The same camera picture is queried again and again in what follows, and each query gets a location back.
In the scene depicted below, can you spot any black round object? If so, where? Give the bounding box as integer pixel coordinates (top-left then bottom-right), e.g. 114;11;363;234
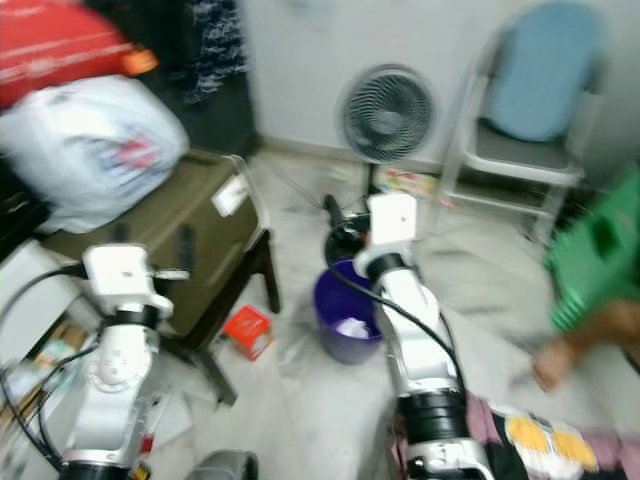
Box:
323;225;361;264

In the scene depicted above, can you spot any olive storage box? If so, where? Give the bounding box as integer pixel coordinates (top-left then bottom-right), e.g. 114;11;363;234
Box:
40;150;271;346

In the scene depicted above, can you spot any purple plastic basin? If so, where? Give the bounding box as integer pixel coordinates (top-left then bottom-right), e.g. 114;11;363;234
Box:
312;258;387;366

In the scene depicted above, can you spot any colourful flat packet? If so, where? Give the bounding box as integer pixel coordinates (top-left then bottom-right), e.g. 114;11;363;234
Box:
373;165;443;198

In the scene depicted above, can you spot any white tied plastic bag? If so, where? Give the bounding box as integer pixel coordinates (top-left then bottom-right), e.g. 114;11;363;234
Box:
0;75;191;234

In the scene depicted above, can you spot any round grey floor fan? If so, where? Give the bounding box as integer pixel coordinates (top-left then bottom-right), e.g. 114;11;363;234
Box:
340;64;439;165

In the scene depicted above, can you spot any small orange object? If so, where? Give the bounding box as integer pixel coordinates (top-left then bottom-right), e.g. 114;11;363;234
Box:
125;48;161;77

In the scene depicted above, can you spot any dark patterned hanging cloth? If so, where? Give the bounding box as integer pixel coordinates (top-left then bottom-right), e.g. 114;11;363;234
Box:
185;0;247;107

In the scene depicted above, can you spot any grey left robot leg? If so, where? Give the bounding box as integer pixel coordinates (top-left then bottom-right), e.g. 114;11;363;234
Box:
190;450;259;480

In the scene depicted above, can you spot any red cardboard box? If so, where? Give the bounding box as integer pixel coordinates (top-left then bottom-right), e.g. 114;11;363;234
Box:
0;0;151;109

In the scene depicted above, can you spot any green plastic stool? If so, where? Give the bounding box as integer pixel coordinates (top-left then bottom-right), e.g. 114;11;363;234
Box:
544;168;640;334

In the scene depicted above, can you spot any bare person leg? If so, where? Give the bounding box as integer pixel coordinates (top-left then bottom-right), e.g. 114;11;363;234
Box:
530;298;640;393

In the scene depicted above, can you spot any pale blue chair cushion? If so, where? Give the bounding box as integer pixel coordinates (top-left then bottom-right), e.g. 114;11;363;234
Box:
490;2;607;143

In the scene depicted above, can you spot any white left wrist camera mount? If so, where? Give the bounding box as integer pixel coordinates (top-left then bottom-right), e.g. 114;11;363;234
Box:
82;243;173;321

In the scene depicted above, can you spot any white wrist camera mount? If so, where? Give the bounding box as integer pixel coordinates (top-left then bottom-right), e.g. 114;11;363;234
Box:
360;190;421;274
82;243;173;321

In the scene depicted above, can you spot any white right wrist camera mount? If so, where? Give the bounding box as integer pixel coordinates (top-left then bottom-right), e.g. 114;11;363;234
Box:
360;190;421;274

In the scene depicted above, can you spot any black left wrist camera cable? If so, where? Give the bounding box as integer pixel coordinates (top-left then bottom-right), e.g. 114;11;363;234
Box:
0;260;86;473

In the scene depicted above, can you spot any white frame chair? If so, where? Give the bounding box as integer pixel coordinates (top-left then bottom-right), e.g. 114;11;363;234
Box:
435;0;613;248

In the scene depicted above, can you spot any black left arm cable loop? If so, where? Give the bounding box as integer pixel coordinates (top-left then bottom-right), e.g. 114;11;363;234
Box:
37;345;101;463

